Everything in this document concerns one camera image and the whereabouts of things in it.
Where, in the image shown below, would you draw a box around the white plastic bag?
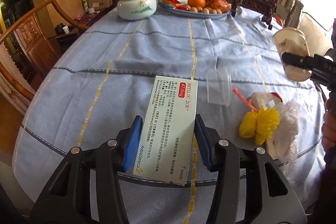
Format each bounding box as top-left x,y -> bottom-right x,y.
266,100 -> 301,167

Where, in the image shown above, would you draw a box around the pink floral curtain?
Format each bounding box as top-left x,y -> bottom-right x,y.
0,43 -> 36,115

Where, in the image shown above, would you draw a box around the person's right hand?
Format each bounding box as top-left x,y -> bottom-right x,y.
321,100 -> 336,152

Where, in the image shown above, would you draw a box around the pink twisted straw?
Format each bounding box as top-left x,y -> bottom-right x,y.
232,87 -> 259,112

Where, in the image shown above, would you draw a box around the white medicine box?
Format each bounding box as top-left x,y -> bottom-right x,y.
133,76 -> 198,185

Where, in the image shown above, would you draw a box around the blue checked tablecloth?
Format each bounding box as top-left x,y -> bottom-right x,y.
13,7 -> 335,223

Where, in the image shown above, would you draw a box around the orange fruit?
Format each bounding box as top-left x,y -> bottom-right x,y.
187,0 -> 206,8

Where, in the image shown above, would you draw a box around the red candy wrappers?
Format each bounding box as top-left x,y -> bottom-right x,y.
159,0 -> 191,11

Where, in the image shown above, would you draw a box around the red netted fruit pack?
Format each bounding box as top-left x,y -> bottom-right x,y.
208,0 -> 231,13

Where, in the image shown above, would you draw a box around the red white small carton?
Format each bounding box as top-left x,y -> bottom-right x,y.
252,92 -> 284,109

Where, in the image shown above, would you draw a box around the yellow pom-pom ball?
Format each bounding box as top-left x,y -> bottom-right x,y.
239,106 -> 280,145

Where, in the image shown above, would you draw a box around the cardboard box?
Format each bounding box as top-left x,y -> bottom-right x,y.
88,0 -> 113,10

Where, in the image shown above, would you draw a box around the blue fruit plate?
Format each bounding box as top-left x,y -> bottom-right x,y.
157,0 -> 231,19

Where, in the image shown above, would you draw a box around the white paper cup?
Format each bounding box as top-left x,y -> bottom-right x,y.
272,27 -> 311,82

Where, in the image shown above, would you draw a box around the silver metal bottle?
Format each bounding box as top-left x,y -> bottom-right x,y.
284,0 -> 303,28

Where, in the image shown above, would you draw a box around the white ceramic lidded jar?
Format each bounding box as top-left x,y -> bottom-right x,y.
117,0 -> 157,20

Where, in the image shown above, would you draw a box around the carved wooden armchair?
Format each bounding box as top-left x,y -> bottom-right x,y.
0,0 -> 90,101

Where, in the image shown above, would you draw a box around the walnuts on plate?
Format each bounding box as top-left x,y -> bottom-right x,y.
189,7 -> 222,14

